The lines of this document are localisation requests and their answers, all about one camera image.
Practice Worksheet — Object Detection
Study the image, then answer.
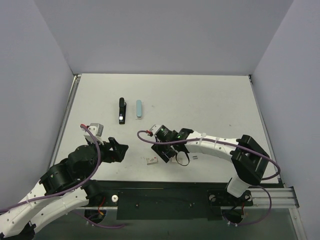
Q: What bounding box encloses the red white staple box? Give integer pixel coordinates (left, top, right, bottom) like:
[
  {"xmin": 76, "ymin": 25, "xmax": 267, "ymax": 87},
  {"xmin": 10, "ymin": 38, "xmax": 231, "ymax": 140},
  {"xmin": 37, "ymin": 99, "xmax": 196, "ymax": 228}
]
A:
[{"xmin": 145, "ymin": 156, "xmax": 159, "ymax": 165}]

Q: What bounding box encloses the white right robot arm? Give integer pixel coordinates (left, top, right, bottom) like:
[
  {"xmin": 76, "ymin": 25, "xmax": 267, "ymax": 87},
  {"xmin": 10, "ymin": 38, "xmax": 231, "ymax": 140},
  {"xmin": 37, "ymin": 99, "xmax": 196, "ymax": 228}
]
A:
[{"xmin": 149, "ymin": 124, "xmax": 269, "ymax": 205}]

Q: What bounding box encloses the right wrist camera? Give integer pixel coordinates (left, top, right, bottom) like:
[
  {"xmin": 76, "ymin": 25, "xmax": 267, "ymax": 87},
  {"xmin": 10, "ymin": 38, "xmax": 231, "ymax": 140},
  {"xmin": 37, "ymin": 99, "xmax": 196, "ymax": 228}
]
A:
[{"xmin": 146, "ymin": 124, "xmax": 163, "ymax": 137}]

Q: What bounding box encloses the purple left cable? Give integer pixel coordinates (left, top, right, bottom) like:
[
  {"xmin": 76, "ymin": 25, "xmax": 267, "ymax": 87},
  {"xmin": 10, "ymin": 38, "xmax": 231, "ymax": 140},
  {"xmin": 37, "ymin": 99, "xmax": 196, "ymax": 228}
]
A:
[{"xmin": 0, "ymin": 126, "xmax": 102, "ymax": 215}]

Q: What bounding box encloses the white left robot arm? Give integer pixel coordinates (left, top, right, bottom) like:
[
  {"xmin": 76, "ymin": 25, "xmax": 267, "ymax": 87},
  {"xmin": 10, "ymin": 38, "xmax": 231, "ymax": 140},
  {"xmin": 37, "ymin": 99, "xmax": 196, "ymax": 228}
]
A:
[{"xmin": 0, "ymin": 137, "xmax": 129, "ymax": 240}]

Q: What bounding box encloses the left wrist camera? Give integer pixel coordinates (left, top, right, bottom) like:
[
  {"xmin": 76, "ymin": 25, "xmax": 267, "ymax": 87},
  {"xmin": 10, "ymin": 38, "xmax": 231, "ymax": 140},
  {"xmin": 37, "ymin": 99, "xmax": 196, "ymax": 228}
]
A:
[{"xmin": 80, "ymin": 123, "xmax": 104, "ymax": 146}]

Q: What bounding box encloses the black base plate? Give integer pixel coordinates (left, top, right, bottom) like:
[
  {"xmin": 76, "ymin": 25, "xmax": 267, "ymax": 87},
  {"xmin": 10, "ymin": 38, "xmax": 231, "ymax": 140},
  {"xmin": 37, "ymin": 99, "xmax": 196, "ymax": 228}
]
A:
[{"xmin": 87, "ymin": 180, "xmax": 253, "ymax": 221}]

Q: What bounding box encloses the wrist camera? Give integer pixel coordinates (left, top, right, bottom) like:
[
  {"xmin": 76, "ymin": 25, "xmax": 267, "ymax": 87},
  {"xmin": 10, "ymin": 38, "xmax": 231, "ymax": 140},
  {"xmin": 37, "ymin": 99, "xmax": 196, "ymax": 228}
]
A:
[
  {"xmin": 146, "ymin": 124, "xmax": 163, "ymax": 137},
  {"xmin": 80, "ymin": 123, "xmax": 104, "ymax": 146}
]

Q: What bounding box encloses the purple cable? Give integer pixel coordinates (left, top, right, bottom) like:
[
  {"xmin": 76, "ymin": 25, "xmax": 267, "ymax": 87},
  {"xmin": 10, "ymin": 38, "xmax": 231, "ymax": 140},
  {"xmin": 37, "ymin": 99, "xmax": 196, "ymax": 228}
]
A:
[
  {"xmin": 0, "ymin": 126, "xmax": 102, "ymax": 215},
  {"xmin": 136, "ymin": 129, "xmax": 282, "ymax": 181}
]

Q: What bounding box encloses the small white staple tray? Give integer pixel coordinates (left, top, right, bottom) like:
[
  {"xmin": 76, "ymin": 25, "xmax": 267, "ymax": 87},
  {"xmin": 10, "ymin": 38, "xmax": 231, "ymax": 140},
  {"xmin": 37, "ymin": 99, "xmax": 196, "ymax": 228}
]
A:
[{"xmin": 170, "ymin": 157, "xmax": 177, "ymax": 163}]

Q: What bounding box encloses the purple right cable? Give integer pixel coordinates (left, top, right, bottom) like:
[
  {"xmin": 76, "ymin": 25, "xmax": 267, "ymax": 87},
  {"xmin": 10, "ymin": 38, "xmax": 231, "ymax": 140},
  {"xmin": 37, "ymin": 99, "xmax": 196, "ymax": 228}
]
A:
[{"xmin": 136, "ymin": 129, "xmax": 282, "ymax": 181}]

